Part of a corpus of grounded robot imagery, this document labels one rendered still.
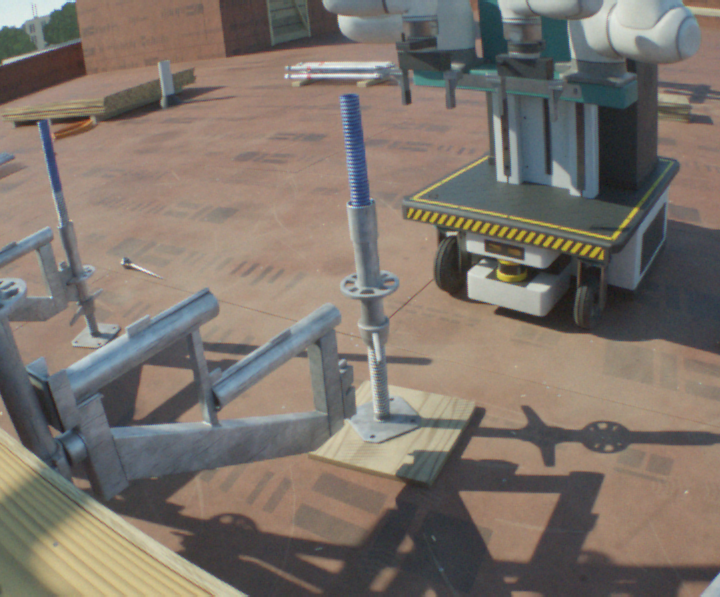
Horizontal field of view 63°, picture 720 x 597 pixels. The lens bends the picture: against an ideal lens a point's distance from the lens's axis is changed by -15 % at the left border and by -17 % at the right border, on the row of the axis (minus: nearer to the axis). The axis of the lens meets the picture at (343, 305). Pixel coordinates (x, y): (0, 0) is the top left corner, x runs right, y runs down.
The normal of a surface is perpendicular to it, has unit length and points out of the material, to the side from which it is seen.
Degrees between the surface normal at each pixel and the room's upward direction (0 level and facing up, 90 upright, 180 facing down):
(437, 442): 0
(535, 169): 90
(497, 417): 0
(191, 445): 90
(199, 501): 0
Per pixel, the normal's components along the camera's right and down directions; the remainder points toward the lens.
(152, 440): 0.82, 0.19
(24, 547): -0.11, -0.88
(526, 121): -0.62, 0.43
